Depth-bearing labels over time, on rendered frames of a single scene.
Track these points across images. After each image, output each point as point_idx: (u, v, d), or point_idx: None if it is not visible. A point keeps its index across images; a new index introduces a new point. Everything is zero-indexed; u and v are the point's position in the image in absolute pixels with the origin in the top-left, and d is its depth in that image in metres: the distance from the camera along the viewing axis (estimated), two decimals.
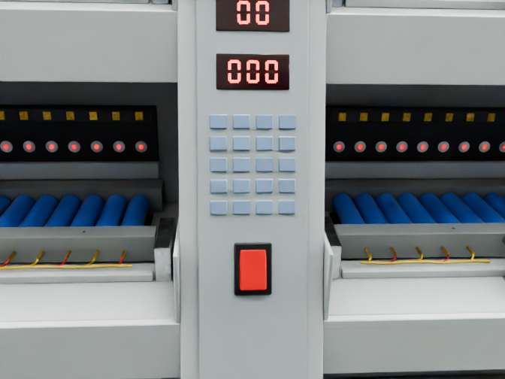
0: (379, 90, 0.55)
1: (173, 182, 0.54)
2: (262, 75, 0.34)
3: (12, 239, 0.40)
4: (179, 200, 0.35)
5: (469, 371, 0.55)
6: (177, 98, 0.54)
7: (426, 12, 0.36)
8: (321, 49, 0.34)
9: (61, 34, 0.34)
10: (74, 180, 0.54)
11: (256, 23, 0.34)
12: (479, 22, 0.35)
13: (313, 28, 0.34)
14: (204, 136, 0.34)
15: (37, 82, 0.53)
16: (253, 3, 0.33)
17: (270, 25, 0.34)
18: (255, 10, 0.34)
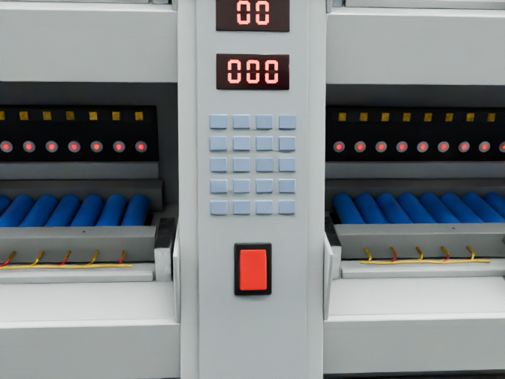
0: (379, 90, 0.55)
1: (173, 182, 0.54)
2: (262, 75, 0.34)
3: (12, 239, 0.40)
4: (179, 200, 0.35)
5: (469, 371, 0.55)
6: (177, 98, 0.54)
7: (426, 12, 0.36)
8: (321, 49, 0.34)
9: (61, 34, 0.34)
10: (74, 180, 0.54)
11: (256, 23, 0.34)
12: (479, 22, 0.35)
13: (313, 28, 0.34)
14: (204, 136, 0.34)
15: (37, 82, 0.53)
16: (253, 3, 0.33)
17: (270, 25, 0.34)
18: (255, 10, 0.34)
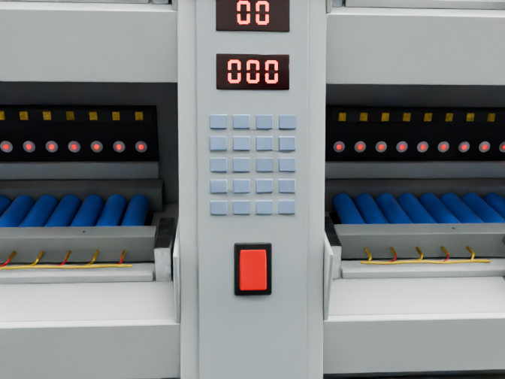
0: (379, 90, 0.55)
1: (173, 182, 0.54)
2: (262, 75, 0.34)
3: (12, 239, 0.40)
4: (179, 200, 0.35)
5: (469, 371, 0.55)
6: (177, 98, 0.54)
7: (426, 12, 0.36)
8: (321, 49, 0.34)
9: (61, 34, 0.34)
10: (74, 180, 0.54)
11: (256, 23, 0.34)
12: (479, 22, 0.35)
13: (313, 28, 0.34)
14: (204, 136, 0.34)
15: (37, 82, 0.53)
16: (253, 3, 0.33)
17: (270, 25, 0.34)
18: (255, 10, 0.34)
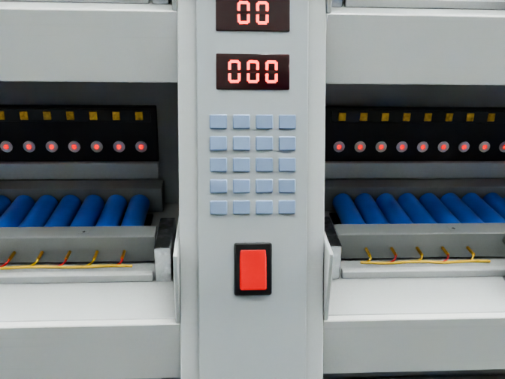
0: (379, 90, 0.55)
1: (173, 182, 0.54)
2: (262, 75, 0.34)
3: (12, 239, 0.40)
4: (179, 200, 0.35)
5: (469, 371, 0.55)
6: (177, 98, 0.54)
7: (426, 12, 0.36)
8: (321, 49, 0.34)
9: (61, 34, 0.34)
10: (74, 180, 0.54)
11: (256, 23, 0.34)
12: (479, 22, 0.35)
13: (313, 28, 0.34)
14: (204, 136, 0.34)
15: (37, 82, 0.53)
16: (253, 3, 0.33)
17: (270, 25, 0.34)
18: (255, 10, 0.34)
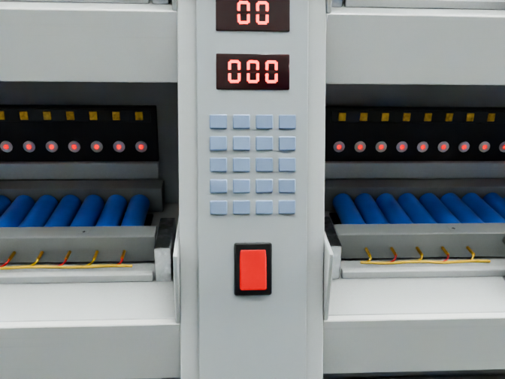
0: (379, 90, 0.55)
1: (173, 182, 0.54)
2: (262, 75, 0.34)
3: (12, 239, 0.40)
4: (179, 200, 0.35)
5: (469, 371, 0.55)
6: (177, 98, 0.54)
7: (426, 12, 0.36)
8: (321, 49, 0.34)
9: (61, 34, 0.34)
10: (74, 180, 0.54)
11: (256, 23, 0.34)
12: (479, 22, 0.35)
13: (313, 28, 0.34)
14: (204, 136, 0.34)
15: (37, 82, 0.53)
16: (253, 3, 0.33)
17: (270, 25, 0.34)
18: (255, 10, 0.34)
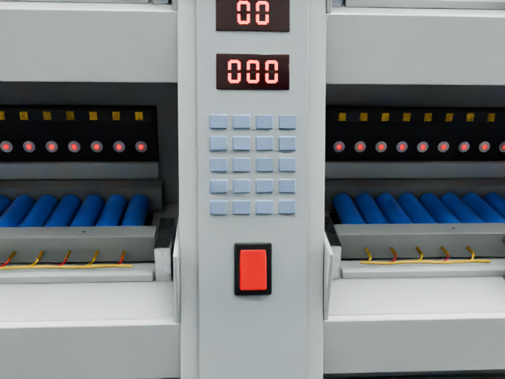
0: (379, 90, 0.55)
1: (173, 182, 0.54)
2: (262, 75, 0.34)
3: (12, 239, 0.40)
4: (179, 200, 0.35)
5: (469, 371, 0.55)
6: (177, 98, 0.54)
7: (426, 12, 0.36)
8: (321, 49, 0.34)
9: (61, 34, 0.34)
10: (74, 180, 0.54)
11: (256, 23, 0.34)
12: (479, 22, 0.35)
13: (313, 28, 0.34)
14: (204, 136, 0.34)
15: (37, 82, 0.53)
16: (253, 3, 0.33)
17: (270, 25, 0.34)
18: (255, 10, 0.34)
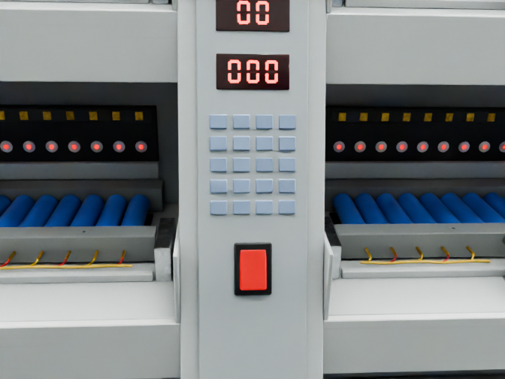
0: (379, 90, 0.55)
1: (173, 182, 0.54)
2: (262, 75, 0.34)
3: (12, 239, 0.40)
4: (179, 200, 0.35)
5: (469, 371, 0.55)
6: (177, 98, 0.54)
7: (426, 12, 0.36)
8: (321, 49, 0.34)
9: (61, 34, 0.34)
10: (74, 180, 0.54)
11: (256, 23, 0.34)
12: (479, 22, 0.35)
13: (313, 28, 0.34)
14: (204, 136, 0.34)
15: (37, 82, 0.53)
16: (253, 3, 0.33)
17: (270, 25, 0.34)
18: (255, 10, 0.34)
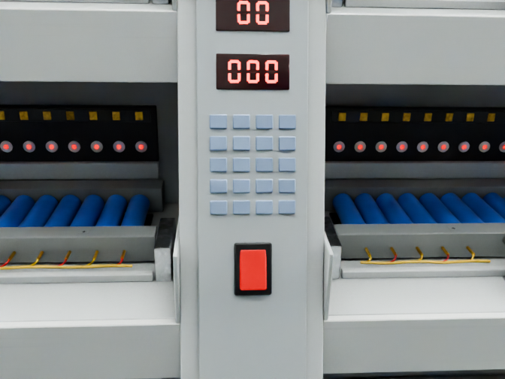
0: (379, 90, 0.55)
1: (173, 182, 0.54)
2: (262, 75, 0.34)
3: (12, 239, 0.40)
4: (179, 200, 0.35)
5: (469, 371, 0.55)
6: (177, 98, 0.54)
7: (426, 12, 0.36)
8: (321, 49, 0.34)
9: (61, 34, 0.34)
10: (74, 180, 0.54)
11: (256, 23, 0.34)
12: (479, 22, 0.35)
13: (313, 28, 0.34)
14: (204, 136, 0.34)
15: (37, 82, 0.53)
16: (253, 3, 0.33)
17: (270, 25, 0.34)
18: (255, 10, 0.34)
